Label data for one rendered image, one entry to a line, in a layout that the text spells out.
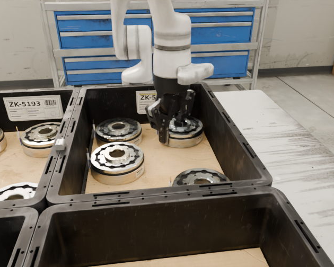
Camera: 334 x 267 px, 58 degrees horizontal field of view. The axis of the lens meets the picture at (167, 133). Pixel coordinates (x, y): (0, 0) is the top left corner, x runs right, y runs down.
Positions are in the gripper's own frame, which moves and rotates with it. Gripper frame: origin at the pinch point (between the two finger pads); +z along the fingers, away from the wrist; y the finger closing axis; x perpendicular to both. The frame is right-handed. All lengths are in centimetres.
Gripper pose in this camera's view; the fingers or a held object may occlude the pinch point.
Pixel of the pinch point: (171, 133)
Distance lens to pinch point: 67.2
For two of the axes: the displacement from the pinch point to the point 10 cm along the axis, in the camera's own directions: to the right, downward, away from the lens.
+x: 7.4, 3.3, -5.9
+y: -6.8, 3.7, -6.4
